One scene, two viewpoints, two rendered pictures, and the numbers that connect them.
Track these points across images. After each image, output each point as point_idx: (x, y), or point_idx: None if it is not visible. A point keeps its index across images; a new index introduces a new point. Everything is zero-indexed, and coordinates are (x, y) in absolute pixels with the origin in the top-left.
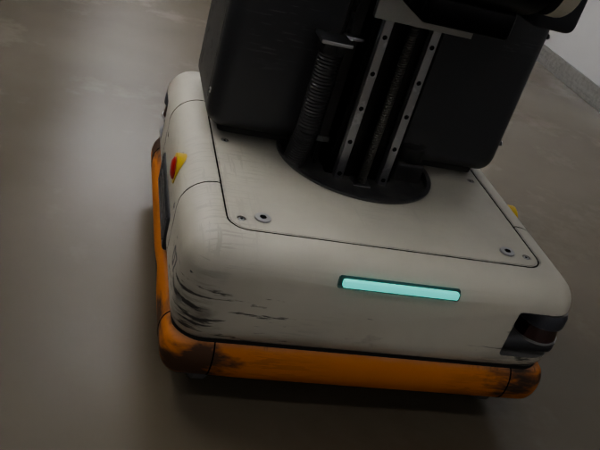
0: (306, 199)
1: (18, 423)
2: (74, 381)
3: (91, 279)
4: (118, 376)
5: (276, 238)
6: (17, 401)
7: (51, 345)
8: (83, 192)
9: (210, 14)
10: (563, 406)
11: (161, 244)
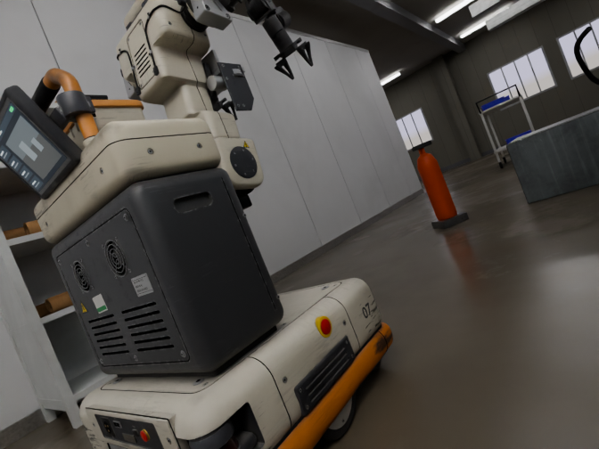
0: (291, 302)
1: (468, 342)
2: (437, 359)
3: (398, 420)
4: (414, 363)
5: (330, 282)
6: (467, 349)
7: (443, 374)
8: None
9: (205, 304)
10: None
11: (350, 371)
